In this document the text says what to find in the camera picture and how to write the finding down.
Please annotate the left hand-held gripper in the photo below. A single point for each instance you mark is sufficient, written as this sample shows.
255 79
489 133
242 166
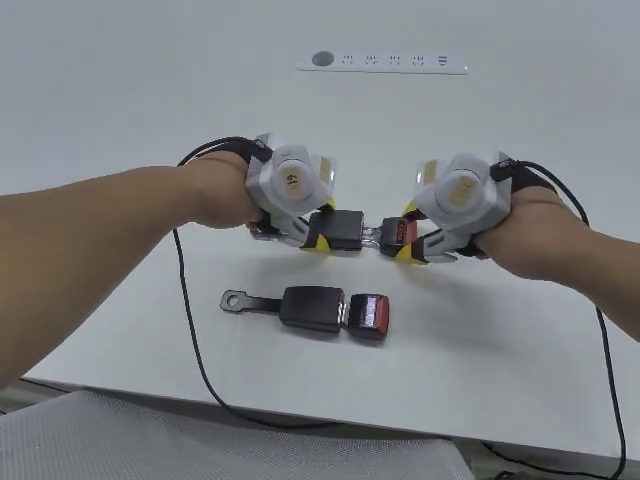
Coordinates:
287 180

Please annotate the person's right forearm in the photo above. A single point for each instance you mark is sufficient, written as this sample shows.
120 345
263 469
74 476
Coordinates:
600 272

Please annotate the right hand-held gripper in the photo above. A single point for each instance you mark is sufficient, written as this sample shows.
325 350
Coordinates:
465 195

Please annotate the person's right hand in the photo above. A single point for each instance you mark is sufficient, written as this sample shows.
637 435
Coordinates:
530 225

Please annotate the black seat belt buckle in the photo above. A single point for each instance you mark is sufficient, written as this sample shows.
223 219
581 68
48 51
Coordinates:
336 231
310 309

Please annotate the grey mesh chair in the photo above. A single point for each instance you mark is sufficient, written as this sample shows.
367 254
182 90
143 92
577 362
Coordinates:
200 445

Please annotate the person's left hand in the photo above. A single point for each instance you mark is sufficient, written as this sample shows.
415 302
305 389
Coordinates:
225 195

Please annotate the white power strip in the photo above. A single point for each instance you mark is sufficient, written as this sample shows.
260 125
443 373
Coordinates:
382 68

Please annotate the person's left forearm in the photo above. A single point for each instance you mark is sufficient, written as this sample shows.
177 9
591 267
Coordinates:
100 230

